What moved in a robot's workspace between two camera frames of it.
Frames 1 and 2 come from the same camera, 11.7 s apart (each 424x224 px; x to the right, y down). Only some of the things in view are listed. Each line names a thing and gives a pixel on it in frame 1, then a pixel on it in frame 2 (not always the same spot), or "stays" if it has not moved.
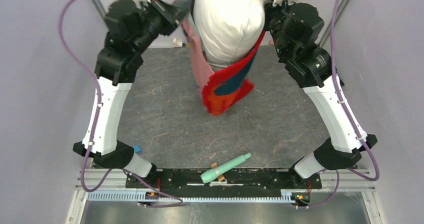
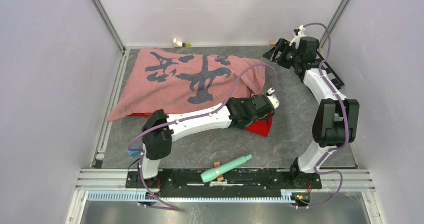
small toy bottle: x=180 y=44 stays
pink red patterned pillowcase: x=224 y=89 -> x=174 y=80
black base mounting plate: x=235 y=181 stays
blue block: x=137 y=149 stays
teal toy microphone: x=207 y=175 stays
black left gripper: x=171 y=16 -> x=251 y=98
